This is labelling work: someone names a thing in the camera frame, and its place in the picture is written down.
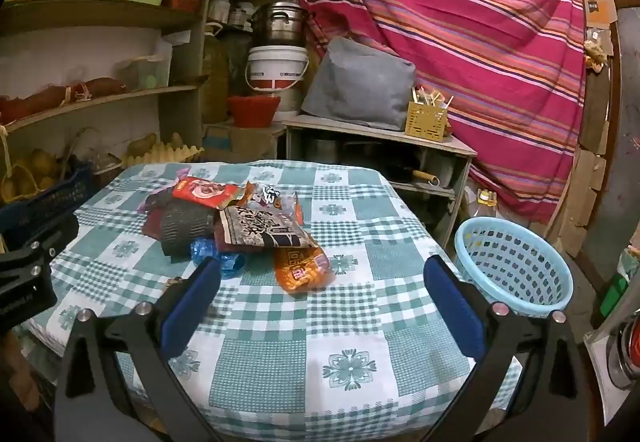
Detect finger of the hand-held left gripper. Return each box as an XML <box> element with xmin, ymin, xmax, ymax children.
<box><xmin>0</xmin><ymin>213</ymin><xmax>81</xmax><ymax>273</ymax></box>

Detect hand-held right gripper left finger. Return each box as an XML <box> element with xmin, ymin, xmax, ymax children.
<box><xmin>54</xmin><ymin>257</ymin><xmax>236</xmax><ymax>442</ymax></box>

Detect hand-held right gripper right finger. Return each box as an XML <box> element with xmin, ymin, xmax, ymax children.
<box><xmin>400</xmin><ymin>254</ymin><xmax>586</xmax><ymax>442</ymax></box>

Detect blue plastic cover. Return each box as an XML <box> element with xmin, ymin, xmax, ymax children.
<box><xmin>189</xmin><ymin>237</ymin><xmax>247</xmax><ymax>279</ymax></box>

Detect light blue plastic basket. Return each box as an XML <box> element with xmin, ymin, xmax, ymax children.
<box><xmin>454</xmin><ymin>217</ymin><xmax>574</xmax><ymax>318</ymax></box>

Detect dark ribbed scouring pad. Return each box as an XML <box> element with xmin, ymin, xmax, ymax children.
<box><xmin>160</xmin><ymin>202</ymin><xmax>218</xmax><ymax>263</ymax></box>

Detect dark red scouring pad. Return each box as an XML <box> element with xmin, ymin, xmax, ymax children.
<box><xmin>141</xmin><ymin>204</ymin><xmax>251</xmax><ymax>260</ymax></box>

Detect black white printed packet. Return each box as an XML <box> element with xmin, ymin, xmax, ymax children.
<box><xmin>215</xmin><ymin>206</ymin><xmax>316</xmax><ymax>250</ymax></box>

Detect orange snack packet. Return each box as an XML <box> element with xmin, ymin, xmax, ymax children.
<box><xmin>272</xmin><ymin>244</ymin><xmax>337</xmax><ymax>295</ymax></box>

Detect red snack packet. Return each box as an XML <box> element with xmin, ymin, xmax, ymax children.
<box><xmin>172</xmin><ymin>176</ymin><xmax>246</xmax><ymax>210</ymax></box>

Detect silver printed snack packet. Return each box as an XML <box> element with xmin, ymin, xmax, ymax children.
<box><xmin>242</xmin><ymin>182</ymin><xmax>306</xmax><ymax>225</ymax></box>

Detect dark blue crate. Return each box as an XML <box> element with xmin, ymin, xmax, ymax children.
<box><xmin>0</xmin><ymin>167</ymin><xmax>96</xmax><ymax>235</ymax></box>

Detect green checked tablecloth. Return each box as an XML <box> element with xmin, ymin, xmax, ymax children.
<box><xmin>27</xmin><ymin>159</ymin><xmax>521</xmax><ymax>442</ymax></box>

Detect sweet potato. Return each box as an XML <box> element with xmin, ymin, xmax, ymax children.
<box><xmin>70</xmin><ymin>78</ymin><xmax>128</xmax><ymax>102</ymax></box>
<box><xmin>0</xmin><ymin>89</ymin><xmax>68</xmax><ymax>124</ymax></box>

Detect yellow egg tray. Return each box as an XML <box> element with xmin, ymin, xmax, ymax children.
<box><xmin>122</xmin><ymin>142</ymin><xmax>206</xmax><ymax>168</ymax></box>

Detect green plastic bag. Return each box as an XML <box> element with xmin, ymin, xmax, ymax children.
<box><xmin>597</xmin><ymin>272</ymin><xmax>631</xmax><ymax>318</ymax></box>

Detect cardboard box with blue print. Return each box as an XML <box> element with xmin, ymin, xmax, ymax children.
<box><xmin>202</xmin><ymin>122</ymin><xmax>286</xmax><ymax>163</ymax></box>

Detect steel pot with red lid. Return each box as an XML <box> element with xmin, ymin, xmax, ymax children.
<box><xmin>607</xmin><ymin>317</ymin><xmax>640</xmax><ymax>390</ymax></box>

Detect yellow chopstick holder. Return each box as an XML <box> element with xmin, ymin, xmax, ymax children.
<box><xmin>405</xmin><ymin>99</ymin><xmax>448</xmax><ymax>143</ymax></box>

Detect low grey cabinet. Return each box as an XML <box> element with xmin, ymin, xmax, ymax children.
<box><xmin>282</xmin><ymin>114</ymin><xmax>478</xmax><ymax>248</ymax></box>

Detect clear plastic container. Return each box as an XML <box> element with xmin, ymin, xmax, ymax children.
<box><xmin>117</xmin><ymin>54</ymin><xmax>171</xmax><ymax>90</ymax></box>

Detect red plastic basket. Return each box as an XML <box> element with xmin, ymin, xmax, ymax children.
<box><xmin>227</xmin><ymin>94</ymin><xmax>282</xmax><ymax>128</ymax></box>

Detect cardboard sheets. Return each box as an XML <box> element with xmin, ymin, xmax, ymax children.
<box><xmin>550</xmin><ymin>0</ymin><xmax>616</xmax><ymax>258</ymax></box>

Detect bundle of chopsticks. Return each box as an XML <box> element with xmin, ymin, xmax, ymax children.
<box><xmin>411</xmin><ymin>84</ymin><xmax>455</xmax><ymax>110</ymax></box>

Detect wooden shelf unit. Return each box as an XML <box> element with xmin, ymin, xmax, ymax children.
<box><xmin>0</xmin><ymin>0</ymin><xmax>218</xmax><ymax>163</ymax></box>

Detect grey cushion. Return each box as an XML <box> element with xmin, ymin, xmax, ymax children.
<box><xmin>301</xmin><ymin>36</ymin><xmax>417</xmax><ymax>132</ymax></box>

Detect white plastic bucket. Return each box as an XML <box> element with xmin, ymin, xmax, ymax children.
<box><xmin>245</xmin><ymin>44</ymin><xmax>309</xmax><ymax>93</ymax></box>

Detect red striped hanging cloth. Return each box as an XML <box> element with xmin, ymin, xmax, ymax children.
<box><xmin>295</xmin><ymin>0</ymin><xmax>588</xmax><ymax>223</ymax></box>

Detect yellow hanging bundle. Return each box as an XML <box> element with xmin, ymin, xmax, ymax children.
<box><xmin>584</xmin><ymin>39</ymin><xmax>608</xmax><ymax>70</ymax></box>

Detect large steel pot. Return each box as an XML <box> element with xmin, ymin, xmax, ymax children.
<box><xmin>251</xmin><ymin>2</ymin><xmax>311</xmax><ymax>48</ymax></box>

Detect pan with wooden handle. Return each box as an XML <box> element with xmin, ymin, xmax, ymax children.
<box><xmin>395</xmin><ymin>164</ymin><xmax>441</xmax><ymax>188</ymax></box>

